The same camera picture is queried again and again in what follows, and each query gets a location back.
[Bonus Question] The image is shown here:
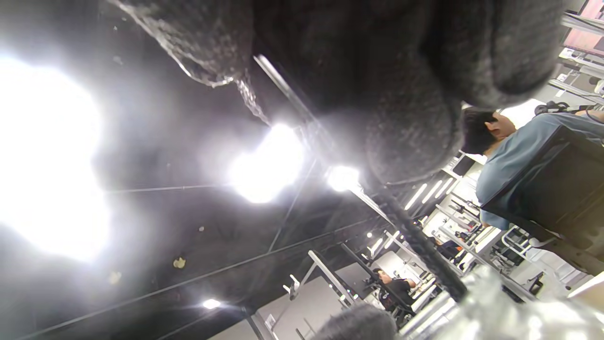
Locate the person's right hand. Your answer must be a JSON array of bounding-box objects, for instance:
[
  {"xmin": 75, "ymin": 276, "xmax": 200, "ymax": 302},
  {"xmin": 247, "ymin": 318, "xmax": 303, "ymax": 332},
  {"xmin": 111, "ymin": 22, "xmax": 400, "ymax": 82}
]
[{"xmin": 109, "ymin": 0, "xmax": 567, "ymax": 186}]

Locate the person's left hand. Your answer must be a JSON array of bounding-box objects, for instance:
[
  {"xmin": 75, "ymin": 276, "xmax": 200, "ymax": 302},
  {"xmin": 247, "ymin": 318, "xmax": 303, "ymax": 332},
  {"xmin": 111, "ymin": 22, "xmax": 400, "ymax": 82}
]
[{"xmin": 311, "ymin": 304, "xmax": 398, "ymax": 340}]

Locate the black measuring scoop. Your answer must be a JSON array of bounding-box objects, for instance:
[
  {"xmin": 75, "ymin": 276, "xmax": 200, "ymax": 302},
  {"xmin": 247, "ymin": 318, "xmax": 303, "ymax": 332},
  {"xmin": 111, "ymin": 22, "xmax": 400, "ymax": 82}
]
[{"xmin": 373, "ymin": 182, "xmax": 469, "ymax": 302}]

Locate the clear glass jar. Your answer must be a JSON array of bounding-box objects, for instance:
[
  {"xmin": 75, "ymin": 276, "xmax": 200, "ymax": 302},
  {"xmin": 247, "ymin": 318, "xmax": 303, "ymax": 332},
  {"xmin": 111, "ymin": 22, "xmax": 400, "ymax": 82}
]
[{"xmin": 399, "ymin": 265, "xmax": 604, "ymax": 340}]

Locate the black office chair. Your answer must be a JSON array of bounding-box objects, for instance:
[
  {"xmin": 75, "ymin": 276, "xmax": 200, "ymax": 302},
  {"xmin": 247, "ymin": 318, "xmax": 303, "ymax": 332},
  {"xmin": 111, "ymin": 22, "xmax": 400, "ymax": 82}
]
[{"xmin": 480, "ymin": 125, "xmax": 604, "ymax": 277}]

